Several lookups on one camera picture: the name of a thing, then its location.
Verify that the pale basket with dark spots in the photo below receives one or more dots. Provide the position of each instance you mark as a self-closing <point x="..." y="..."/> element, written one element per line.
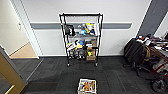
<point x="79" y="87"/>

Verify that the black box with print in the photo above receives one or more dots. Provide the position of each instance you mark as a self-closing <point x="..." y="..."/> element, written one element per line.
<point x="88" y="44"/>

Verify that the yellow plush with blue cap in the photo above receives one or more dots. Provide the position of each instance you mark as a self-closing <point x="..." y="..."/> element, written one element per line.
<point x="79" y="44"/>

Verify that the yellow-green pack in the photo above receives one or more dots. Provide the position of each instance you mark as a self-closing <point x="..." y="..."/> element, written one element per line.
<point x="90" y="52"/>

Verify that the dark goods cluster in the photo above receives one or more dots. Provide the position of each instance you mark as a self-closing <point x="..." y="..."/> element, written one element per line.
<point x="76" y="55"/>

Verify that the small brown cardboard box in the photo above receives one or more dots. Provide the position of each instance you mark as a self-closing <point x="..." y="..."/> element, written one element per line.
<point x="94" y="43"/>

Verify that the open brown cardboard box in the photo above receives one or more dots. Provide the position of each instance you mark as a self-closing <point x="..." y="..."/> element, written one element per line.
<point x="91" y="58"/>

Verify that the white printed box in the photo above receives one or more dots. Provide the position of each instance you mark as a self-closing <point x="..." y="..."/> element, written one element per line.
<point x="70" y="46"/>

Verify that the yellow white blue plush toy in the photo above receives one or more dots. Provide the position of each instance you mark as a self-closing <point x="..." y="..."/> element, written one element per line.
<point x="89" y="28"/>

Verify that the white paper bag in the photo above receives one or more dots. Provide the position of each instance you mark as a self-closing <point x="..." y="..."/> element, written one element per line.
<point x="97" y="29"/>

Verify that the black bag with grey print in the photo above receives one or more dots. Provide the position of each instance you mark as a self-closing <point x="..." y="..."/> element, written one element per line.
<point x="69" y="30"/>

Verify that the orange plush toy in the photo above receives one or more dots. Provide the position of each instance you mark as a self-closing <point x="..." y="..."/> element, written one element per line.
<point x="87" y="86"/>

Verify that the long grey wall band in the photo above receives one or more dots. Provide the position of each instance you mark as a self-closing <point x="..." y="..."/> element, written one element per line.
<point x="46" y="25"/>

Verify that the white door frame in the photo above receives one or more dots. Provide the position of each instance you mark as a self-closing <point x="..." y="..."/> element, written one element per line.
<point x="28" y="26"/>

